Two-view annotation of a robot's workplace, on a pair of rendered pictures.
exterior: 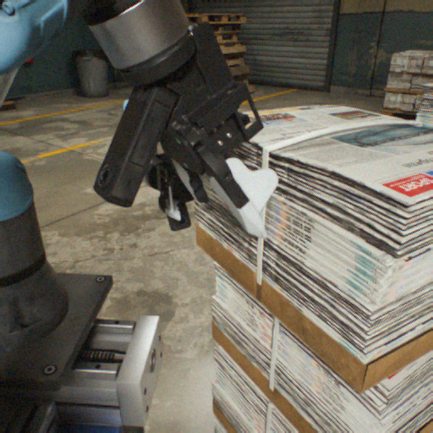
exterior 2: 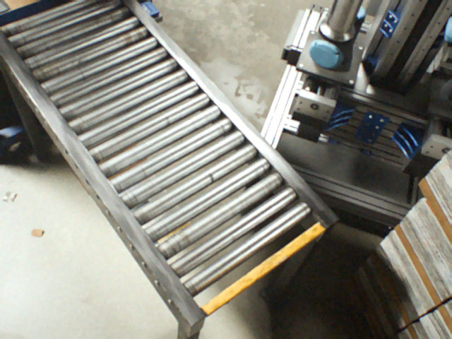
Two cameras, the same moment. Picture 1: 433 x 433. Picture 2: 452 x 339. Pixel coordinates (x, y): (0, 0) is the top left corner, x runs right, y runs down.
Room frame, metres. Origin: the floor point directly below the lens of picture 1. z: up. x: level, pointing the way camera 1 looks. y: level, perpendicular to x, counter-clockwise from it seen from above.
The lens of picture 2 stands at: (-0.22, -1.08, 2.05)
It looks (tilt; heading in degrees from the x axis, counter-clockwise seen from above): 57 degrees down; 95
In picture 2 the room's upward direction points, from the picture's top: 11 degrees clockwise
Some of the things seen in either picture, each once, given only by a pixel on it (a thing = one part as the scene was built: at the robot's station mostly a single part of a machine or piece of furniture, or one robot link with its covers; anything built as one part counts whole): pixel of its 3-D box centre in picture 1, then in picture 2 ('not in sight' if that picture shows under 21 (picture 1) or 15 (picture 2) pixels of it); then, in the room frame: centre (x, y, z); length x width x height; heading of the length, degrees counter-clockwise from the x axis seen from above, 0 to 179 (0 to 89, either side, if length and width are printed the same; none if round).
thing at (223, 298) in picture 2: not in sight; (266, 267); (-0.10, -0.55, 0.81); 0.43 x 0.03 x 0.02; 52
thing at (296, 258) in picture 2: not in sight; (292, 269); (0.04, -0.33, 0.34); 0.06 x 0.06 x 0.68; 52
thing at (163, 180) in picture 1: (172, 178); not in sight; (0.83, 0.09, 0.88); 0.12 x 0.08 x 0.09; 32
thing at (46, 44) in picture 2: not in sight; (75, 33); (-0.98, 0.14, 0.77); 0.47 x 0.05 x 0.05; 52
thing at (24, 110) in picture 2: not in sight; (25, 112); (-1.24, 0.02, 0.34); 0.06 x 0.06 x 0.68; 52
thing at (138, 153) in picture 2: not in sight; (162, 140); (-0.52, -0.22, 0.77); 0.47 x 0.05 x 0.05; 52
